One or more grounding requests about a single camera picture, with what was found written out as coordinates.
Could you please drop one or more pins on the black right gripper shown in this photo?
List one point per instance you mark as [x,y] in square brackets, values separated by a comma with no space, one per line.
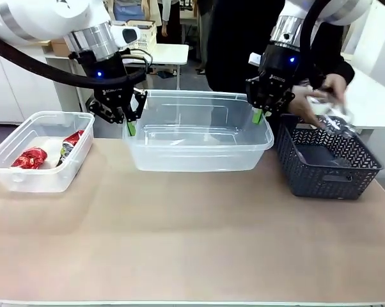
[277,72]

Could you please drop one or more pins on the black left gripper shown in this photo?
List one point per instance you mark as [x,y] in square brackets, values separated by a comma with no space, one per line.
[107,76]

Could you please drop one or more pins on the clear plastic bag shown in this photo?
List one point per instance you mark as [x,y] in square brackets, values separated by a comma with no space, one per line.
[334,118]

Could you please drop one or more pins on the clear plastic bin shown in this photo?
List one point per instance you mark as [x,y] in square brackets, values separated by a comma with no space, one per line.
[48,179]
[195,156]

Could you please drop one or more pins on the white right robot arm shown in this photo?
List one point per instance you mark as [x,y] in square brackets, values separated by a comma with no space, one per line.
[339,9]

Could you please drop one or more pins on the person's left forearm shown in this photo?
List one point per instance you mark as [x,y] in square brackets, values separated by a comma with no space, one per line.
[339,68]

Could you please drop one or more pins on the black woven plastic basket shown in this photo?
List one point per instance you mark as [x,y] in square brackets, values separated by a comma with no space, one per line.
[326,182]

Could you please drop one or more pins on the person's right hand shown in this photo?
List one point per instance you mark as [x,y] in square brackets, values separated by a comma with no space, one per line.
[304,102]

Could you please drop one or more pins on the person's left hand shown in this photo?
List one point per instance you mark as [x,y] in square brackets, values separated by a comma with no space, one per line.
[334,86]

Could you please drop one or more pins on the red green snack wrapper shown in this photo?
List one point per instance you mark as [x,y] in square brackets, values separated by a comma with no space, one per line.
[69,144]

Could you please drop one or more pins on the person in black clothes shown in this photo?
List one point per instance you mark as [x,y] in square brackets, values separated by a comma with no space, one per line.
[231,48]

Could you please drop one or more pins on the cream plastic crate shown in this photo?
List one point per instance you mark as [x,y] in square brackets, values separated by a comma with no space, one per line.
[147,38]

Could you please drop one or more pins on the brown cardboard box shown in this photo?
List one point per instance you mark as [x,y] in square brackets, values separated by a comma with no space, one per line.
[59,48]

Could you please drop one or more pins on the clear plastic wrapper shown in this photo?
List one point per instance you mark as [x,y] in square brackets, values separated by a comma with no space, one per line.
[336,160]

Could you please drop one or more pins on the bystander in grey trousers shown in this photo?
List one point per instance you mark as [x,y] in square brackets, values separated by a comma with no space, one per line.
[199,38]

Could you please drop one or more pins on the wooden countertop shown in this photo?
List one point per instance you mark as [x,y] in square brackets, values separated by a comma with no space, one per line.
[46,42]

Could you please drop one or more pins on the red snack packet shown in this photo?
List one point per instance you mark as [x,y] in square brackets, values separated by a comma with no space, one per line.
[31,158]

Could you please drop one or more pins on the white cabinet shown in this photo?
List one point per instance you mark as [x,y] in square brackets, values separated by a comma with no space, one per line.
[20,89]

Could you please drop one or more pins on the white rectangular table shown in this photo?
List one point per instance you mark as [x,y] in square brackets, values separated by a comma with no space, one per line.
[371,102]

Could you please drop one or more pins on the bystander in blue top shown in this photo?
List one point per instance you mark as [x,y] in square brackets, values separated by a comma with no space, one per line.
[147,9]

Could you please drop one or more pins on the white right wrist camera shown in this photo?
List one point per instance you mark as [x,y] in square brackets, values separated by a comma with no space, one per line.
[254,59]

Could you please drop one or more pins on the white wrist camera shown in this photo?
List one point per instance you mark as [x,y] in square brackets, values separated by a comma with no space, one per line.
[127,33]
[254,59]

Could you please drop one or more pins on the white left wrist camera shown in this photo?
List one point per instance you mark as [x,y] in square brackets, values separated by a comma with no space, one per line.
[127,33]

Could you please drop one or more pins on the white wall panel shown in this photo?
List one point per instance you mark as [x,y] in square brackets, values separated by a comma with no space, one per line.
[378,35]

